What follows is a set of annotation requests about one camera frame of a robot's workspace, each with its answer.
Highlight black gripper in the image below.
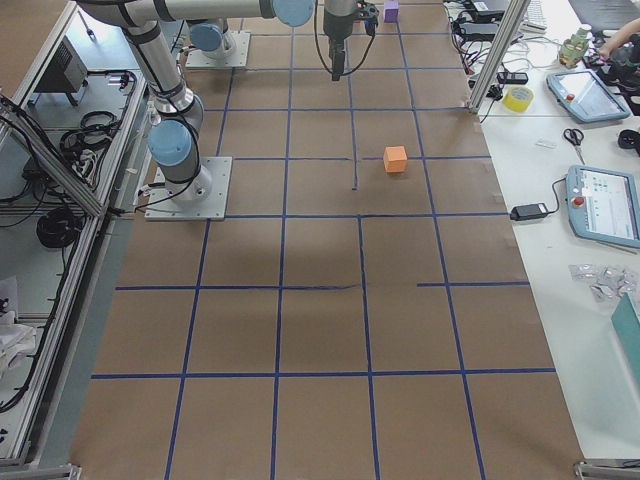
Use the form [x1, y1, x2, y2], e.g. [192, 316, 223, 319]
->
[323, 0, 359, 81]

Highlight orange foam cube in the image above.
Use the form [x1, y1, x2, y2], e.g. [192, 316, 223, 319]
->
[383, 146, 408, 174]

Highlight purple foam cube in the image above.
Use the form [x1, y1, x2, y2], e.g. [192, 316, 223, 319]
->
[383, 0, 399, 23]

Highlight yellow tape roll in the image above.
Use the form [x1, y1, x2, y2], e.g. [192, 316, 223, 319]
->
[503, 85, 534, 113]

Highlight black power adapter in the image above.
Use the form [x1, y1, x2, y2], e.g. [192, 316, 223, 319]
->
[509, 203, 550, 221]

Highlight upper blue teach pendant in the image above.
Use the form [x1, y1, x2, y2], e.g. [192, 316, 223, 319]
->
[546, 70, 631, 123]

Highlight blue teach pendant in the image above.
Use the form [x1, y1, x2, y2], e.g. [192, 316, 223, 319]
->
[546, 70, 631, 123]
[565, 165, 639, 249]

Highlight lower blue teach pendant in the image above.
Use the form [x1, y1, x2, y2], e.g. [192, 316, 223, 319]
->
[565, 165, 639, 249]

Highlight clear plastic bags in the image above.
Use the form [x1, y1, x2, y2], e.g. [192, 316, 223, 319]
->
[568, 263, 639, 302]

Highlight teal box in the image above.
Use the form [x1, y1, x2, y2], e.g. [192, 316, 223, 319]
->
[611, 293, 640, 383]

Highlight aluminium frame post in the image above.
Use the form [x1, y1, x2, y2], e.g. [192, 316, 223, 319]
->
[467, 0, 529, 113]

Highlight black handled scissors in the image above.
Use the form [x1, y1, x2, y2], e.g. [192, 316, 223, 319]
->
[563, 128, 585, 165]

